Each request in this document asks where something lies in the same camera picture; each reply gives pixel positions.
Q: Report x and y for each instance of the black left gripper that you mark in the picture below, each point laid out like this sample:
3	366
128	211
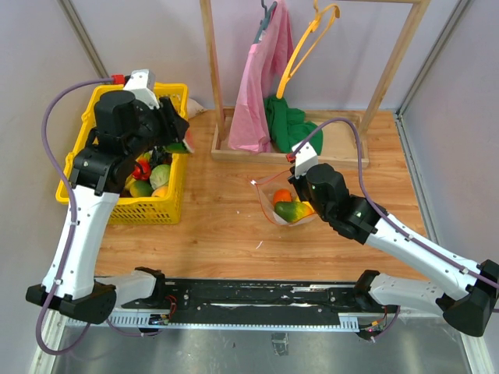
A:
176	125

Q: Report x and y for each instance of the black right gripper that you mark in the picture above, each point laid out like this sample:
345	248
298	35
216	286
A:
296	181

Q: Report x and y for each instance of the yellow apple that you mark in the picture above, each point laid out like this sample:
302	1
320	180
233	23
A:
305	203

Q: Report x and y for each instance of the green orange mango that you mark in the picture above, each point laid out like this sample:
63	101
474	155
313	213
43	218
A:
292	212

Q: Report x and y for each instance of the clear zip top bag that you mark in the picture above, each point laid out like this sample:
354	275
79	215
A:
265	188

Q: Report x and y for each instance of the red bell pepper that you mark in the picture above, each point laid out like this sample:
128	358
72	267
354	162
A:
142	170

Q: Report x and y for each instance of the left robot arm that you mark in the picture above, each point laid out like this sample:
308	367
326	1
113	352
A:
96	182

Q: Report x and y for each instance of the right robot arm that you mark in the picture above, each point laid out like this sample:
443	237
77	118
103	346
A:
462	291

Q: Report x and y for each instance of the dark grape bunch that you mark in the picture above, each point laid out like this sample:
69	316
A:
160	156

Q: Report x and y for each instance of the wooden clothes rack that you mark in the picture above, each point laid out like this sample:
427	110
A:
340	136

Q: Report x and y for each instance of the green cabbage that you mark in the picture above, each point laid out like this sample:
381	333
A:
160	176

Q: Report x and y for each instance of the yellow orange fruit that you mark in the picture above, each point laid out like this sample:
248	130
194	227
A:
160	192

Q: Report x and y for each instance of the green cloth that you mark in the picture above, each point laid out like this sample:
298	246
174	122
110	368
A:
287	126

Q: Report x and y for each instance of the yellow banana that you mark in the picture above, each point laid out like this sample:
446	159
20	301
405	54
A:
129	181

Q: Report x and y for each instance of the yellow plastic basket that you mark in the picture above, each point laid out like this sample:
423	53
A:
164	207

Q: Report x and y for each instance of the pink shirt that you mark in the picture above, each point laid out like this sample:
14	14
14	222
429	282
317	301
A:
266	60

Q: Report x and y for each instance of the grey clothes hanger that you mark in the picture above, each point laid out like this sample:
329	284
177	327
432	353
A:
268	13

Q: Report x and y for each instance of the yellow clothes hanger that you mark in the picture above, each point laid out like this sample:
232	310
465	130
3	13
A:
304	50

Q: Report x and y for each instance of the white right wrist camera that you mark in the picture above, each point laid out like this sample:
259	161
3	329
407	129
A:
304	157

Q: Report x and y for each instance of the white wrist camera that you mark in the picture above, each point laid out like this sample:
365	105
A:
304	157
141	84

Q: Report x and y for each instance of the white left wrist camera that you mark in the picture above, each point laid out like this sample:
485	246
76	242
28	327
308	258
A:
141	84

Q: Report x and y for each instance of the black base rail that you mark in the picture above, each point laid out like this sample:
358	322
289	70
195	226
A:
262	305

